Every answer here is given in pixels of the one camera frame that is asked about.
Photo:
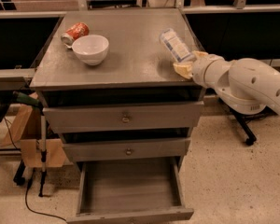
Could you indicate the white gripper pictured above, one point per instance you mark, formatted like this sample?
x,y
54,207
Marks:
x,y
202,69

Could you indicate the plastic bottle with white cap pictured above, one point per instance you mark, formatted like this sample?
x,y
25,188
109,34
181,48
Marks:
x,y
176,46

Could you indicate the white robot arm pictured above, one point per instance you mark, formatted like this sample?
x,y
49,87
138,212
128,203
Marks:
x,y
246,85

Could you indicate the grey top drawer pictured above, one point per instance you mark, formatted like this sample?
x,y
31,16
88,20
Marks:
x,y
100,118

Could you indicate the grey drawer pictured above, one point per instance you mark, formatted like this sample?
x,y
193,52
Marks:
x,y
139,191
100,118
127,149

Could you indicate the grey drawer cabinet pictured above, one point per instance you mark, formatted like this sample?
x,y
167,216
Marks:
x,y
137,70

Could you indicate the grey middle drawer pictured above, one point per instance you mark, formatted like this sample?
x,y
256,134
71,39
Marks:
x,y
127,149

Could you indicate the grey bottom drawer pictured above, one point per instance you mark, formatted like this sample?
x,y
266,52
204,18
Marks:
x,y
139,191

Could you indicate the black table leg with caster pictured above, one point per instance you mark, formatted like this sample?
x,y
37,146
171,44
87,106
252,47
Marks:
x,y
251,138

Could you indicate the white ceramic bowl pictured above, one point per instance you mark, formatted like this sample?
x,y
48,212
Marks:
x,y
91,49

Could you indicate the orange soda can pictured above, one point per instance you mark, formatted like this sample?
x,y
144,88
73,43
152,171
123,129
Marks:
x,y
74,32

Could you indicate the tripod stand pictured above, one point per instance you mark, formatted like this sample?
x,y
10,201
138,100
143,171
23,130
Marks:
x,y
43,149

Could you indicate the brown cardboard box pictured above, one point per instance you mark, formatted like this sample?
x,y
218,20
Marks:
x,y
25,132

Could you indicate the green handled tool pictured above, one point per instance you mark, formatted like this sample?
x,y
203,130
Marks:
x,y
23,98

